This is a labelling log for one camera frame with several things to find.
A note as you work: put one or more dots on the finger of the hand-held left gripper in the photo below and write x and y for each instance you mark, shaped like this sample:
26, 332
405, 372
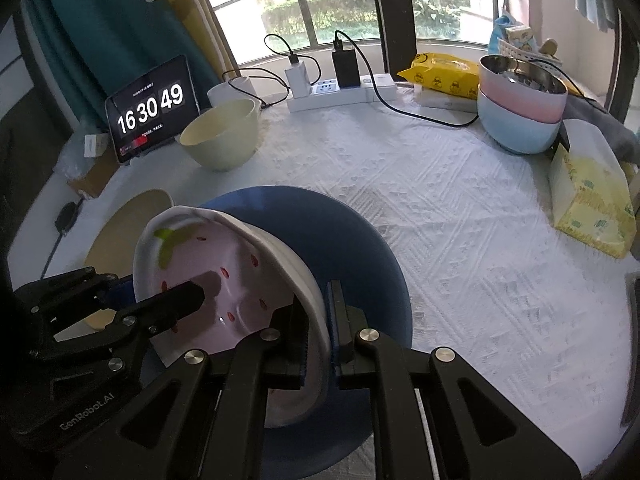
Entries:
65, 290
175, 300

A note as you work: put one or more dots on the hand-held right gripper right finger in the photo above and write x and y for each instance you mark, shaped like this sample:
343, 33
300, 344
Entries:
334, 325

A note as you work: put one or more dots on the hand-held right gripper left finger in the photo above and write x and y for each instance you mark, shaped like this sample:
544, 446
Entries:
301, 355

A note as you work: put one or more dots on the white strawberry print bowl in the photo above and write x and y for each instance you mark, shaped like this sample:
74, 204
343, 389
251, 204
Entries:
200, 255

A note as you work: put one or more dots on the beige plate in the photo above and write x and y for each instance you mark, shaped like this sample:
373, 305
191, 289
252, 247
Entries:
120, 230

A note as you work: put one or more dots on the black round pouch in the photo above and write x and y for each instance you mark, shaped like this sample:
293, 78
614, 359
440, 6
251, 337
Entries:
65, 217

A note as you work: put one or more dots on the cardboard box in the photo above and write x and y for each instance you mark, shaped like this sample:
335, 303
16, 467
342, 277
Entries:
95, 180

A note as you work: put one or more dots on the clear plastic bag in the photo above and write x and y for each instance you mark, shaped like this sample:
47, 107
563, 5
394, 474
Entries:
67, 155

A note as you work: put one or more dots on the small white box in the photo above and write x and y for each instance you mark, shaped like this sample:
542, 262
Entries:
96, 145

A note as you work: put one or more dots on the cream bowl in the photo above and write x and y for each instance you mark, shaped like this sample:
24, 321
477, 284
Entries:
220, 150

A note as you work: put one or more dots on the white textured tablecloth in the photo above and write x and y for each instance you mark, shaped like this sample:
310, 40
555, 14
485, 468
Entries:
450, 210

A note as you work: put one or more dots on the tablet with clock display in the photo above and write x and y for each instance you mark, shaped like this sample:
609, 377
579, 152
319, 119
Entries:
150, 110

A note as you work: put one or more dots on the white desk lamp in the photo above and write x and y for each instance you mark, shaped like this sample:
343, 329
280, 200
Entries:
230, 92

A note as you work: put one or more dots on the white power strip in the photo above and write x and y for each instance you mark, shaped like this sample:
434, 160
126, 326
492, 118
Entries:
325, 102

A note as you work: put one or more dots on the white flat packet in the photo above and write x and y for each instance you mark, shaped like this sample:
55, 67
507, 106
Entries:
440, 102

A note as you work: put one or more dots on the white charger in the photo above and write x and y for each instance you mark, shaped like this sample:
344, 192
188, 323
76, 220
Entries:
297, 80

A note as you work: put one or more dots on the teal curtain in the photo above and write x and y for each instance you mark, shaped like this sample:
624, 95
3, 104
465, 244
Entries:
100, 35

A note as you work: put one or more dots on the black charger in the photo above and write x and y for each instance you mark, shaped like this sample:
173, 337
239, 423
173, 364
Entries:
346, 67

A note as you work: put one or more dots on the light blue bowl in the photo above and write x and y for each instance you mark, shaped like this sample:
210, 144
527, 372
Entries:
515, 135

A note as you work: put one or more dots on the yellow curtain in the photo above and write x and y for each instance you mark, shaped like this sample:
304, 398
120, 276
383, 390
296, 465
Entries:
220, 35

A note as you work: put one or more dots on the yellow wipes packet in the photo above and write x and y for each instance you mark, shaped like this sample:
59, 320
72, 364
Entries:
440, 77

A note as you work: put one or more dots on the pink bowl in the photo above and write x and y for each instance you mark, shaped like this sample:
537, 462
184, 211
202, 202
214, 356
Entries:
515, 105

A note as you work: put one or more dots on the yellow tissue pack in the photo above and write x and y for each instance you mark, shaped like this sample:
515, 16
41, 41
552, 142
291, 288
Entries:
590, 200

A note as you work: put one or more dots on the window railing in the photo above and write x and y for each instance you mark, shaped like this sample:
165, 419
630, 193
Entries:
306, 20

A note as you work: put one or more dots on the steel bowl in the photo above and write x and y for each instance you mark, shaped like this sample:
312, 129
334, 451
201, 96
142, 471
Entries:
525, 75

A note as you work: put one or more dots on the white plastic basket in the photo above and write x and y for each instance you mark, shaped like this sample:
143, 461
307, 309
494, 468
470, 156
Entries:
520, 52

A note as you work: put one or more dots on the grey cloth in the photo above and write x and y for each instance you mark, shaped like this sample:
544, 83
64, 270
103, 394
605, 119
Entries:
605, 125

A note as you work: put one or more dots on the dark window frame post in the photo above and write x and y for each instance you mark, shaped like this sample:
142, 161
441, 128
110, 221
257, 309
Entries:
395, 10

